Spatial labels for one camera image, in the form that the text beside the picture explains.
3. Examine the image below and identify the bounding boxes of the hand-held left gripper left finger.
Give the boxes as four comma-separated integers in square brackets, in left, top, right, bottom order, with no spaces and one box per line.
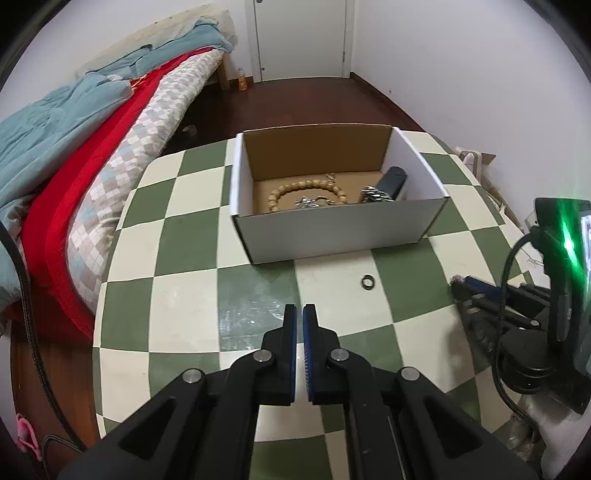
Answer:
[58,304,298,480]

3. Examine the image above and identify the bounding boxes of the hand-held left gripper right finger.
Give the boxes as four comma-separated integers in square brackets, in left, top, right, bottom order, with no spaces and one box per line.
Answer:
[302,303,541,480]

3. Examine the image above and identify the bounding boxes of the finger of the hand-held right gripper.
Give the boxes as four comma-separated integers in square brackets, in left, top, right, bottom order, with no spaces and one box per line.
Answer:
[451,281,546,330]
[463,275,551,308]

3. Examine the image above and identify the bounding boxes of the white cardboard box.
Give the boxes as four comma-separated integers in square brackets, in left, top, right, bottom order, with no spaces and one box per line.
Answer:
[229,124,451,265]

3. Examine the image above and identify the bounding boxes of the black smart band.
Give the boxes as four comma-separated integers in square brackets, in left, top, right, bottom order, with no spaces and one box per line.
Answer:
[376,167,409,201]

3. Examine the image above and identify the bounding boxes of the silver chain bracelet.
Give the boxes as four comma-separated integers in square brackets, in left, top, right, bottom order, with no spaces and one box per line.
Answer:
[359,185,393,204]

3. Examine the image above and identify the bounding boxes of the silver necklace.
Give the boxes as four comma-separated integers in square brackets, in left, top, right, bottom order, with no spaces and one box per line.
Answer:
[293,196,335,211]

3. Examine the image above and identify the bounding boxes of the wooden bead bracelet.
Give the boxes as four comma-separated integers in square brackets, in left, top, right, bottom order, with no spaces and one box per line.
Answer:
[267,181,348,214]

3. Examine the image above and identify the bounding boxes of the brown cardboard box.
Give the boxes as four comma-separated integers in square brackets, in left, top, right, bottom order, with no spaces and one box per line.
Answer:
[455,146,523,228]

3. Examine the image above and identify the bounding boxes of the green checkered tablecloth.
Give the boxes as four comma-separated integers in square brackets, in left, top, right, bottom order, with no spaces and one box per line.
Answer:
[92,131,555,480]

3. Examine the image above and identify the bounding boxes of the grey checkered bed sheet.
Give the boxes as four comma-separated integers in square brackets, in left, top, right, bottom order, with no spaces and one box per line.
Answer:
[66,47,228,311]

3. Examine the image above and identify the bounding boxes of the bed with red cover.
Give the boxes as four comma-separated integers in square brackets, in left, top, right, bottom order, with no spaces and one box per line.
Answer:
[8,51,218,343]

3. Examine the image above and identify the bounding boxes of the pink slippers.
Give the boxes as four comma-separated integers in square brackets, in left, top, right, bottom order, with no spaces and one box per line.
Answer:
[15,412,43,463]

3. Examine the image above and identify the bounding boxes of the white door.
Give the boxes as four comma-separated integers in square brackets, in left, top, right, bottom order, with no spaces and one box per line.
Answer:
[245,0,352,84]

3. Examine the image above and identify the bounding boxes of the small blue blanket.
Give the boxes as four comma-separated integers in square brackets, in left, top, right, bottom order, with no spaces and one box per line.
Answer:
[87,17,237,75]

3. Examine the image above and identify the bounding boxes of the light blue quilt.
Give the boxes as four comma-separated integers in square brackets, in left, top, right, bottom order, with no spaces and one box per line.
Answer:
[0,74,136,311]

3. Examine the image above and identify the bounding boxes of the beige bed headboard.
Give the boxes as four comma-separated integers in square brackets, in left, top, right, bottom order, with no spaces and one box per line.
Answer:
[75,9,234,92]

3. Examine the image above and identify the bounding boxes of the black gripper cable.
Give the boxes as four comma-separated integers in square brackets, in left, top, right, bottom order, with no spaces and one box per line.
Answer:
[490,230,543,432]

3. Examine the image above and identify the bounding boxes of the black braided cable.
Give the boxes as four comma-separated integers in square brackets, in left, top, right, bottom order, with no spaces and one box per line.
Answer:
[0,225,88,480]

